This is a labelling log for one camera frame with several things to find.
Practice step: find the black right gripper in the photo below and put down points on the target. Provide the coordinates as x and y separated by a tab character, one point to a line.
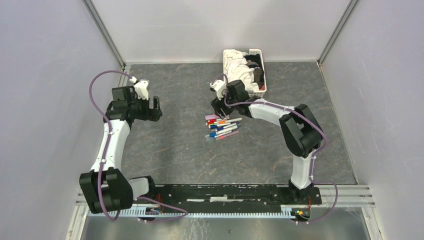
217	104

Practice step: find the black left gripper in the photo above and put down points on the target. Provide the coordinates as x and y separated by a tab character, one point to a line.
153	114

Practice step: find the orange capped white marker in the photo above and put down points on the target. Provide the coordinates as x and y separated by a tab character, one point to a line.
221	123

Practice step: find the red capped white marker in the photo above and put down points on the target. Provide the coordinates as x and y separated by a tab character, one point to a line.
217	120

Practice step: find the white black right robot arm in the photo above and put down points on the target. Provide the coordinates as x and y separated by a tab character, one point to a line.
300	129

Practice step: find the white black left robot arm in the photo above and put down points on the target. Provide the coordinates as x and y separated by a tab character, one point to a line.
105	187

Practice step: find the pink gel pen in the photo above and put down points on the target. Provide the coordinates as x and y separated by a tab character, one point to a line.
227	135

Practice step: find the blue capped thick marker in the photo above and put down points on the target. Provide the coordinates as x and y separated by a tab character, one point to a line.
221	132

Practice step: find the white plastic basket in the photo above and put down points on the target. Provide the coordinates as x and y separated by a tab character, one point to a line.
256	93

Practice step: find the white cloth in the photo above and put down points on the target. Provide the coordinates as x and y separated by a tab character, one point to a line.
235	67

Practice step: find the black cloth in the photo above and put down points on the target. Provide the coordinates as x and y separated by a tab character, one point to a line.
254	62

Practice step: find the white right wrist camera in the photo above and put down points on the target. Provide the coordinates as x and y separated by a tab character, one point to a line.
219	87

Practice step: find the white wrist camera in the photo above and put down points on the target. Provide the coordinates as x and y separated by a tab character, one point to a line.
219	87
141	89

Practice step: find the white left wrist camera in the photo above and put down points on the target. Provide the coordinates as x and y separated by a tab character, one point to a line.
141	89

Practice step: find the white slotted cable duct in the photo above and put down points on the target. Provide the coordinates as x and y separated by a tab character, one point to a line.
141	212

